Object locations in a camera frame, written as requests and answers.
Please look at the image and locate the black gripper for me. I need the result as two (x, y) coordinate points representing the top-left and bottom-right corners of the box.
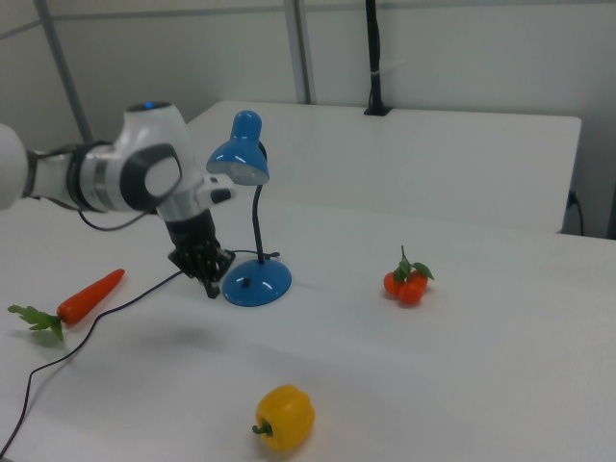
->
(162, 206), (238, 300)

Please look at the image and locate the blue desk lamp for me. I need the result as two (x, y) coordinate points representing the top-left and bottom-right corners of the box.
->
(205, 110), (294, 307)

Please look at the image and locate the orange toy carrot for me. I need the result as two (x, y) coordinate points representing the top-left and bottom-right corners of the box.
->
(7, 268), (126, 344)

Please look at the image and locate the yellow toy bell pepper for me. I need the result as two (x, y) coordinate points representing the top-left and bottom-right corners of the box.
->
(251, 383), (317, 452)

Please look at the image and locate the orange toy tangerine cluster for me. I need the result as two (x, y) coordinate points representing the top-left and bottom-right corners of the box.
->
(382, 244), (436, 306)

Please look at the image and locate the white side table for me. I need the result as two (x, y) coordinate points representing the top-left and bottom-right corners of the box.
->
(185, 99), (583, 236)

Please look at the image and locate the black pole with clamp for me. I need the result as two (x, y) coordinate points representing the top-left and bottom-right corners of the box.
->
(363, 0), (392, 117)

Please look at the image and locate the black lamp power cable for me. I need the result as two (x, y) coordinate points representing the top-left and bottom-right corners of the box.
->
(0, 248), (281, 461)

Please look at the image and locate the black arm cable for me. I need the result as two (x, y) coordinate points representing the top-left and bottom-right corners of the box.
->
(45, 195), (148, 233)

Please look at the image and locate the grey partition post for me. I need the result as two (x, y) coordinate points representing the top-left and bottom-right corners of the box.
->
(282, 0), (319, 105)
(34, 0), (93, 145)

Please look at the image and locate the black wall plug cable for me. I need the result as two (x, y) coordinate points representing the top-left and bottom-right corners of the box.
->
(567, 191), (586, 238)

